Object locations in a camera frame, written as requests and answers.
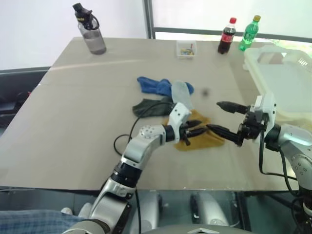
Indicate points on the silver robot leg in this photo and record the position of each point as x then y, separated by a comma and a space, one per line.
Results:
209, 209
146, 212

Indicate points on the grey robot torso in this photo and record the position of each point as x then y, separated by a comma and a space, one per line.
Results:
195, 231

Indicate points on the grey water bottle black lid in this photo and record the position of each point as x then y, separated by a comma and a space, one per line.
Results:
93, 36

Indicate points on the dark green sock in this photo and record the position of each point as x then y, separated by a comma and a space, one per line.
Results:
151, 109

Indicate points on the blue sock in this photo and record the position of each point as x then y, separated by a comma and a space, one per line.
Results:
153, 86

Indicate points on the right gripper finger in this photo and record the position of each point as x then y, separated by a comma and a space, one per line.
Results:
224, 132
231, 106

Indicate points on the light grey sock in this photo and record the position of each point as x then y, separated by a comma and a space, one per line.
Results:
180, 93

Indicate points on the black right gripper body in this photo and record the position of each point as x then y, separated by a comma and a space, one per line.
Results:
252, 125

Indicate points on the white shoe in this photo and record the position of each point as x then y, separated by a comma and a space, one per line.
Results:
66, 210

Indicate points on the dark cabinet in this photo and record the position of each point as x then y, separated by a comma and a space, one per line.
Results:
17, 97

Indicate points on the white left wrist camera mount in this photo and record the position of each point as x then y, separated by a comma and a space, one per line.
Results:
179, 114

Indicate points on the white plastic basket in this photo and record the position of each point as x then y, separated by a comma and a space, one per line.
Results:
292, 83

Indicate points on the grey window frame post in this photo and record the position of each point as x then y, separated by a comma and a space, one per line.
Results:
149, 18

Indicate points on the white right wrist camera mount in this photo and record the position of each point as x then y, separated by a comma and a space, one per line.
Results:
267, 104

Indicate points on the green soda bottle yellow cap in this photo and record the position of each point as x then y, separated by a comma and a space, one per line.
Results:
247, 36

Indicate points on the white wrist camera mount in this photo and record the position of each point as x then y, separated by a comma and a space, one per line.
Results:
179, 114
267, 104

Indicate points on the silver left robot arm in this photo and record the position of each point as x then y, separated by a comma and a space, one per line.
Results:
141, 146

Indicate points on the blue checked cloth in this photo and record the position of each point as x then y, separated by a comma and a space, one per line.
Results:
36, 221

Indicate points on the mustard yellow sock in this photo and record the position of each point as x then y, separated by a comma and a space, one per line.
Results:
202, 142

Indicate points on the cola bottle red cap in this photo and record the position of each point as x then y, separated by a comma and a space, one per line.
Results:
225, 40

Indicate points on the small clear plastic box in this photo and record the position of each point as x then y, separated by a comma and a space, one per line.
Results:
186, 50

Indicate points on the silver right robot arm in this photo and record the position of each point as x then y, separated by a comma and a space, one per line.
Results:
292, 136

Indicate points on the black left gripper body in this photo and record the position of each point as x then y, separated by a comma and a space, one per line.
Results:
184, 133

